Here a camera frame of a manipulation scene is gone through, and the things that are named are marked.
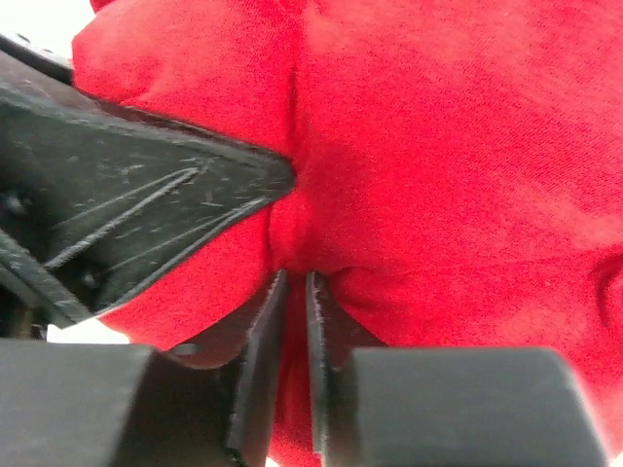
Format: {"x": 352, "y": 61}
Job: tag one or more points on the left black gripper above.
{"x": 99, "y": 202}

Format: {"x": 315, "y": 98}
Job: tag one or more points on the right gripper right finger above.
{"x": 332, "y": 335}

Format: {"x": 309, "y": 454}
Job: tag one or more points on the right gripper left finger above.
{"x": 240, "y": 356}

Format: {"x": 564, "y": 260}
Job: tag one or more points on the dark red t shirt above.
{"x": 459, "y": 171}

